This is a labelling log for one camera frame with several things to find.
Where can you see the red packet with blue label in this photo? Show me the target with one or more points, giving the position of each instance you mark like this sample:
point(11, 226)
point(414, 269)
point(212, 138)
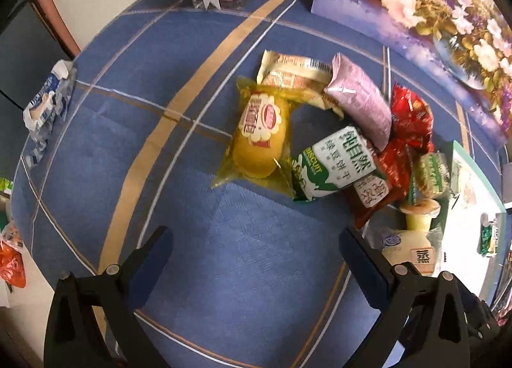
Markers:
point(412, 120)

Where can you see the floral painting canvas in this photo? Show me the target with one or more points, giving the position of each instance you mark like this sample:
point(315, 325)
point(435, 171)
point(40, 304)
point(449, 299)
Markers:
point(420, 12)

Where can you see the crumpled blue white wrapper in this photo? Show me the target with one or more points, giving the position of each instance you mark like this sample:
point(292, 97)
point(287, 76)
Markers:
point(46, 104)

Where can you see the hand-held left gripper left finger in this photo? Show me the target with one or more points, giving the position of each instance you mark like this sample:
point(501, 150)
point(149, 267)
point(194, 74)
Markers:
point(158, 256)

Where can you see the orange plastic bag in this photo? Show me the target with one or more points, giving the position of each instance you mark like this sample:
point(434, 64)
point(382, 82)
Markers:
point(12, 268)

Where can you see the green white biscuit packet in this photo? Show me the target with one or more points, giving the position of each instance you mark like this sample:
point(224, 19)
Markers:
point(336, 164)

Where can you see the white steamed cake packet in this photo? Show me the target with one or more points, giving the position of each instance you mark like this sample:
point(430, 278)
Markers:
point(404, 246)

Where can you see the small green snack packet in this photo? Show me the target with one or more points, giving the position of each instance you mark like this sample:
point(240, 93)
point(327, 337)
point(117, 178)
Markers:
point(434, 174)

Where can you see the tiny green white packet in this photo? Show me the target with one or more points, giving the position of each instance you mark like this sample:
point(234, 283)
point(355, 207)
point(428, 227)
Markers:
point(486, 234)

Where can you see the yellow cake packet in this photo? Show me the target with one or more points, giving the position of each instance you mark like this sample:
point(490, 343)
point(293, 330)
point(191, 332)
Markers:
point(260, 128)

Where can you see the purple snack packet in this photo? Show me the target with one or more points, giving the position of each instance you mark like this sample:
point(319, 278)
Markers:
point(360, 100)

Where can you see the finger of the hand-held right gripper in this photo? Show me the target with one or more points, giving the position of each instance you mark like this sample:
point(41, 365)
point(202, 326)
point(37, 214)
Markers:
point(482, 318)

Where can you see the yellow jelly cup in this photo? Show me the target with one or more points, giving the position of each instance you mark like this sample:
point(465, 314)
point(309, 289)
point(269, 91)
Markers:
point(418, 220)

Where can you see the blue checked tablecloth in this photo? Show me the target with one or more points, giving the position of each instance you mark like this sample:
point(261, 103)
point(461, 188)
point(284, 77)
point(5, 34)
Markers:
point(240, 272)

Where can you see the beige wafer packet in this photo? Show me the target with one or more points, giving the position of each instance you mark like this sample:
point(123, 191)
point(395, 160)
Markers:
point(292, 68)

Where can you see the white tray with teal rim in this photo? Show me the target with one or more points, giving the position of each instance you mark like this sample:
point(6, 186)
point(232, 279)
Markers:
point(468, 212)

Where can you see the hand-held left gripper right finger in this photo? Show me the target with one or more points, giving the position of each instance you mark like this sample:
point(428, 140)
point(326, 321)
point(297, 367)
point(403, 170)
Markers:
point(362, 260)

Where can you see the dark grey cabinet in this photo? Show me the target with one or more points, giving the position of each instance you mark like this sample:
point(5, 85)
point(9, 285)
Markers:
point(24, 64)

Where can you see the brown packet with white label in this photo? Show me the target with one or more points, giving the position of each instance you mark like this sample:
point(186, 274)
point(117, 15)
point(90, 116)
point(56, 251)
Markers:
point(370, 196)

